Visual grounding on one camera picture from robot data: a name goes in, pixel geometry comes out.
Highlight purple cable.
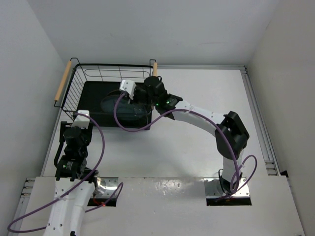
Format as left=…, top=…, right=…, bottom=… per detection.
left=114, top=92, right=258, bottom=199
left=6, top=112, right=124, bottom=232

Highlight metal base plate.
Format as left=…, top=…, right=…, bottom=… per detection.
left=95, top=177, right=119, bottom=198
left=203, top=177, right=250, bottom=199

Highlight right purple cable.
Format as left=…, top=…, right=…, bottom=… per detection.
left=114, top=92, right=258, bottom=199

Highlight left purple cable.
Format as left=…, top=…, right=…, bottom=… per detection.
left=6, top=112, right=124, bottom=232

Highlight left wooden rack handle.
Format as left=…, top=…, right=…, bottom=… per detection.
left=54, top=60, right=72, bottom=102

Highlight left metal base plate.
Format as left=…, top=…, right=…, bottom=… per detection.
left=95, top=177, right=119, bottom=198

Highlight teal plate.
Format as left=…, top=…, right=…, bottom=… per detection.
left=100, top=95, right=147, bottom=121
left=105, top=89, right=123, bottom=99

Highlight wooden rack handle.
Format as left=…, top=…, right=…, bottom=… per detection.
left=153, top=62, right=158, bottom=77
left=54, top=60, right=72, bottom=102

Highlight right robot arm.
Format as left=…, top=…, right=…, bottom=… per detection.
left=129, top=76, right=250, bottom=194

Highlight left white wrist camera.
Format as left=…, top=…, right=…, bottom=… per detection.
left=71, top=110, right=90, bottom=129

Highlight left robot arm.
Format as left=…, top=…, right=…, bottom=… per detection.
left=44, top=120, right=95, bottom=236

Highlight right wooden rack handle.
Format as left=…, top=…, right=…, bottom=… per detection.
left=153, top=62, right=158, bottom=77

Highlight black wire dish rack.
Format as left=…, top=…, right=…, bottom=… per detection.
left=54, top=59, right=156, bottom=128

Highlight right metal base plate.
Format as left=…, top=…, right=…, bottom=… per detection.
left=203, top=177, right=250, bottom=199

